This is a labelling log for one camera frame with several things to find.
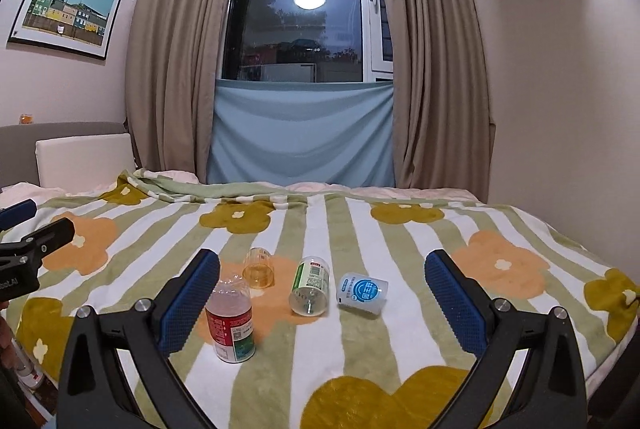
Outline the clear jar with green label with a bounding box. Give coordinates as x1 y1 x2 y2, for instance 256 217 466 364
288 256 331 316

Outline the light blue cloth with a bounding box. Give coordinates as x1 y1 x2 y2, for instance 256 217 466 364
205 78 397 188

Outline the small clear plastic bottle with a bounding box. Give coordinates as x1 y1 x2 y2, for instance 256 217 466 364
14 340 44 391

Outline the grey headboard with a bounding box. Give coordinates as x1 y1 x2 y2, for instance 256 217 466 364
0 122 132 188

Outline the clear bottle with red label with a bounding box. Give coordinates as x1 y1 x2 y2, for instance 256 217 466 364
205 275 255 364

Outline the small amber clear cup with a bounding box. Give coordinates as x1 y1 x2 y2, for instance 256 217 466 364
242 247 275 290

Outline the beige curtain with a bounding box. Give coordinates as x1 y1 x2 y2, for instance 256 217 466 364
124 0 246 183
377 0 497 206

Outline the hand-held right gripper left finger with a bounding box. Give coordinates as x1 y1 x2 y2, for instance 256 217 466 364
57 249 221 429

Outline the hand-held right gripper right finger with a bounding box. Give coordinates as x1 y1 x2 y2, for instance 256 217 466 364
424 249 589 429

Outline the striped floral blanket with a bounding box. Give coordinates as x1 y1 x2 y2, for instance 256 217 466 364
0 169 640 429

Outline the white pillow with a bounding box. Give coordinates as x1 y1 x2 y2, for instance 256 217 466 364
35 132 137 189

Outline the window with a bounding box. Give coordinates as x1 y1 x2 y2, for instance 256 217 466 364
220 0 397 86

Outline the white cup with blue label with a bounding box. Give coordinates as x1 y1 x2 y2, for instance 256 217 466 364
335 272 390 316

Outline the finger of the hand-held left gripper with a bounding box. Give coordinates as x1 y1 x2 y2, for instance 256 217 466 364
0 216 76 271
0 198 39 231

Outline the framed picture of houses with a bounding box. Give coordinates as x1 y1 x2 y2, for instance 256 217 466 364
7 0 125 61

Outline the person's left hand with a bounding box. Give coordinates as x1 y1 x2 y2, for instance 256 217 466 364
0 304 17 362

